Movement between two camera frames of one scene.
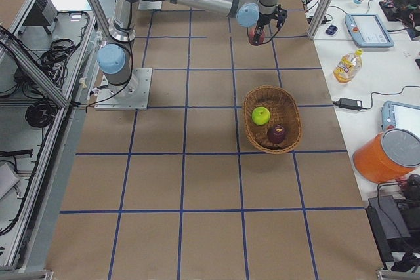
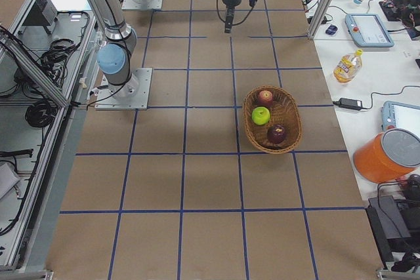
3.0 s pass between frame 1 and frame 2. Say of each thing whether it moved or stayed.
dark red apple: stayed
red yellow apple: moved
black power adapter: stayed
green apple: stayed
